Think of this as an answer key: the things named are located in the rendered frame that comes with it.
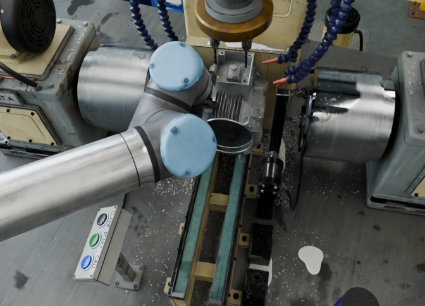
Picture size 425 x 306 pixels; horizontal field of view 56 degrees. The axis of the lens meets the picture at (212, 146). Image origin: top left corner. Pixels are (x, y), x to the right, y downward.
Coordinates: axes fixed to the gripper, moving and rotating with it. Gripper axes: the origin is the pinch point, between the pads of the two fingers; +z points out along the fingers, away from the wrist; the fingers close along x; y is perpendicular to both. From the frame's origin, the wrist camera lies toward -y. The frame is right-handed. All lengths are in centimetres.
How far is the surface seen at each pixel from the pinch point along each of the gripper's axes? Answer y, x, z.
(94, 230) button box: -32.7, 18.7, -14.8
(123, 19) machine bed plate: 44, 51, 59
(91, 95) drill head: -0.2, 30.0, -3.2
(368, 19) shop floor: 107, -78, 188
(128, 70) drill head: 7.5, 20.6, -3.7
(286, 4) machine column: 32.5, -17.8, 5.2
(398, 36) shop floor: 93, -97, 180
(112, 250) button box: -35.8, 12.8, -17.5
